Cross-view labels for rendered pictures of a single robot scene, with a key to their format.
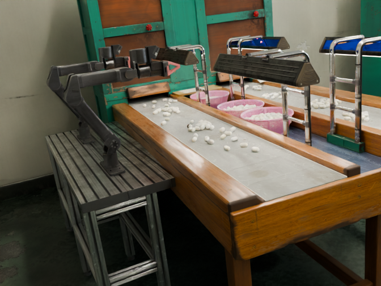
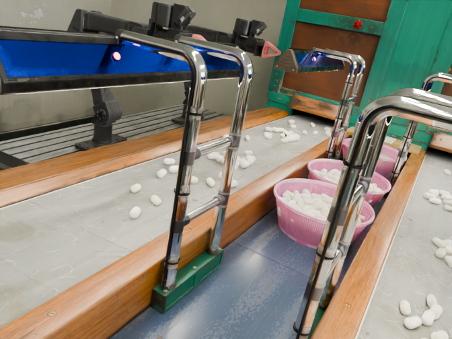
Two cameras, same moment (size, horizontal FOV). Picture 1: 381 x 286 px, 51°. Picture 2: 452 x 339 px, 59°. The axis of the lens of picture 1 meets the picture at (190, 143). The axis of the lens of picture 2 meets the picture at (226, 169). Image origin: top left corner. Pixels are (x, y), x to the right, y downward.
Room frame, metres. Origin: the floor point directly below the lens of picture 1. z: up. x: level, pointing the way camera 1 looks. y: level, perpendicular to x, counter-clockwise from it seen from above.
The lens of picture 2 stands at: (1.11, -0.91, 1.17)
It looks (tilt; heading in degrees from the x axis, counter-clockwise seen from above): 21 degrees down; 46
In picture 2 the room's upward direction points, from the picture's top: 11 degrees clockwise
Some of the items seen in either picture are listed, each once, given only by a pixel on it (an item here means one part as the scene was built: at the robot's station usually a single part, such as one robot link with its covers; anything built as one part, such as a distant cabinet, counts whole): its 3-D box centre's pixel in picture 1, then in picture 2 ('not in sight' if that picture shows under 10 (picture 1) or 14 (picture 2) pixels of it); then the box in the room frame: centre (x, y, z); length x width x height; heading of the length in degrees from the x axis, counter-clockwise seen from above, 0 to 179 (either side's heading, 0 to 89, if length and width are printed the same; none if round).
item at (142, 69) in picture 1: (143, 70); (165, 36); (1.80, 0.17, 1.08); 0.07 x 0.06 x 0.07; 113
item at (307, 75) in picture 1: (256, 66); (149, 58); (1.49, -0.28, 1.08); 0.62 x 0.08 x 0.07; 19
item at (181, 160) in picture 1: (159, 148); (178, 159); (1.90, 0.16, 0.67); 1.81 x 0.12 x 0.19; 19
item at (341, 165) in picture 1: (228, 126); (279, 186); (2.03, -0.21, 0.71); 1.81 x 0.05 x 0.11; 19
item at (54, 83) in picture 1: (74, 74); (201, 40); (2.27, 0.59, 1.05); 0.30 x 0.09 x 0.12; 113
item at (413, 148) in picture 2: (197, 90); (382, 139); (2.86, -0.09, 0.77); 0.33 x 0.15 x 0.01; 109
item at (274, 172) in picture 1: (197, 129); (231, 163); (1.97, -0.04, 0.73); 1.81 x 0.30 x 0.02; 19
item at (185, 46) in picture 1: (189, 83); (323, 110); (2.42, -0.03, 0.90); 0.20 x 0.19 x 0.45; 19
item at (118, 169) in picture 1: (110, 159); (102, 132); (1.71, 0.36, 0.71); 0.20 x 0.07 x 0.08; 23
